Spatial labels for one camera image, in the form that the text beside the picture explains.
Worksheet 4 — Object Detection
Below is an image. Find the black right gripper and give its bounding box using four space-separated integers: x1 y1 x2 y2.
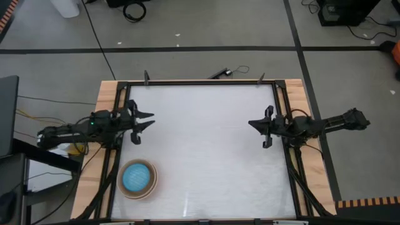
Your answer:
248 105 287 149

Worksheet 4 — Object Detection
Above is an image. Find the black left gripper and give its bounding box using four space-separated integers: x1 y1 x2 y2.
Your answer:
120 99 156 146

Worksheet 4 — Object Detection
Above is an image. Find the small blue bowl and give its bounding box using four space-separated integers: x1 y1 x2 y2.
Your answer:
122 163 151 193

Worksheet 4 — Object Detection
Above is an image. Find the yellow round object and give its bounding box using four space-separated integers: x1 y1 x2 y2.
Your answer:
68 142 84 156

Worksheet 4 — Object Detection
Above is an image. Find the large cream bowl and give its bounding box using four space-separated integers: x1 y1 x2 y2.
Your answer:
116 158 159 201

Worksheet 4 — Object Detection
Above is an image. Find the orange black striped edge strip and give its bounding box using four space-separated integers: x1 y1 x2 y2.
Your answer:
336 196 400 209

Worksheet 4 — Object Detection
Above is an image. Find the dark monitor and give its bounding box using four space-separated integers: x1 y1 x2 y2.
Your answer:
0 75 20 159

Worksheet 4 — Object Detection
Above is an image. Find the white plastic bin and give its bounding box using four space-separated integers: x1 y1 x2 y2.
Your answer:
49 0 81 19

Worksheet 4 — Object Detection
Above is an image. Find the black equipment box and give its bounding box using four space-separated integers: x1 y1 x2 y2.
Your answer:
316 0 381 28

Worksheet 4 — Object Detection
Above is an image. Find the orange object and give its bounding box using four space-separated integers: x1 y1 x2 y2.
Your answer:
391 40 400 67

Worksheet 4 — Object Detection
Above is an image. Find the black computer mouse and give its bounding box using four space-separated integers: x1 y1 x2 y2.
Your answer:
0 191 17 215

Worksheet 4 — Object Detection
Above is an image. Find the black power adapter with cable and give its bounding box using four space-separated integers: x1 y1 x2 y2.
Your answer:
208 65 250 80

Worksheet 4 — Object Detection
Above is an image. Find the black cable bundle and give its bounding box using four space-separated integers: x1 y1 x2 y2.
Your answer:
76 145 123 220
286 143 333 218

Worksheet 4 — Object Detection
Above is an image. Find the black aluminium table frame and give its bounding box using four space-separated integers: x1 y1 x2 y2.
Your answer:
93 79 316 223

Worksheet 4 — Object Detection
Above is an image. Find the long black floor cable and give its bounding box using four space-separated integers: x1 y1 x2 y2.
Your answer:
81 0 117 81

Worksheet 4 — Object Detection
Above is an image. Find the yellow cable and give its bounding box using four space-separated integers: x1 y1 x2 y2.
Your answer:
15 108 68 126

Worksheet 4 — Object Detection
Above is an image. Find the coiled black cable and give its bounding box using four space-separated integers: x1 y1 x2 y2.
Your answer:
122 1 148 23

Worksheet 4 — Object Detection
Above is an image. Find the black floor cable near box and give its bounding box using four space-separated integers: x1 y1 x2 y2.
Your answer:
346 15 400 41

